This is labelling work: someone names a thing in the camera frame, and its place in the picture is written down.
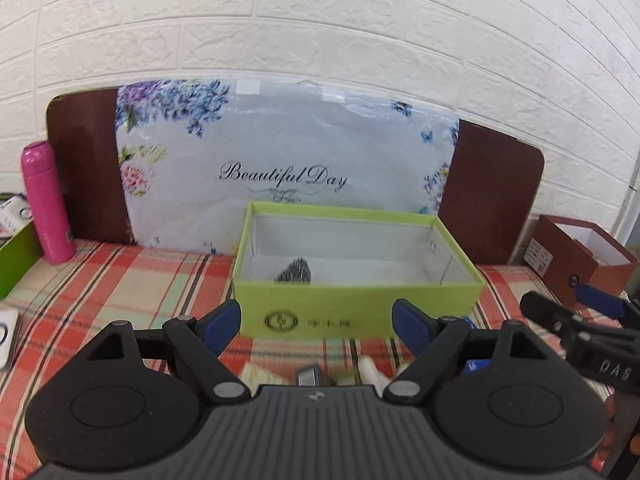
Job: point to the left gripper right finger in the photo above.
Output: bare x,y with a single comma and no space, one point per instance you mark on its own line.
435,344

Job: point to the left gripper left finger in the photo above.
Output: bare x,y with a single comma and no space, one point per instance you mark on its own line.
196,345

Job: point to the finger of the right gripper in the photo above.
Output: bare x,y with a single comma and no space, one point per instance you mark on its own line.
596,299
571,328

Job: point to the blue medicine box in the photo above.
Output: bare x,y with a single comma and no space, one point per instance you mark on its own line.
473,365

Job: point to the white glove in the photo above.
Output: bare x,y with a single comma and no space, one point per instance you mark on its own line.
370,375

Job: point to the olive green small box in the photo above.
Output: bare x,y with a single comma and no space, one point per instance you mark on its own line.
312,376

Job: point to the brown cardboard box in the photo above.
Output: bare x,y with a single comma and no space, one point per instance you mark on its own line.
567,252

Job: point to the plaid bed sheet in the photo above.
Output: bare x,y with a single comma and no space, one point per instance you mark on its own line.
62,307

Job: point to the green cardboard storage box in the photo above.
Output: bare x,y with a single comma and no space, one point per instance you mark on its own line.
306,271

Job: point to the dark brown headboard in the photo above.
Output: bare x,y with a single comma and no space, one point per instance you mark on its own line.
491,188

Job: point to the pink thermos bottle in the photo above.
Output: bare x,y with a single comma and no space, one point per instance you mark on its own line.
46,202

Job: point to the floral packaged pillow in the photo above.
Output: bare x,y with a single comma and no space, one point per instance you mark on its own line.
193,153

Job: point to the white device at left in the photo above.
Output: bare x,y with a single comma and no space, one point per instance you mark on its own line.
9,319

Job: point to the green box at left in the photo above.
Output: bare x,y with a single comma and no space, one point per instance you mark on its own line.
17,256

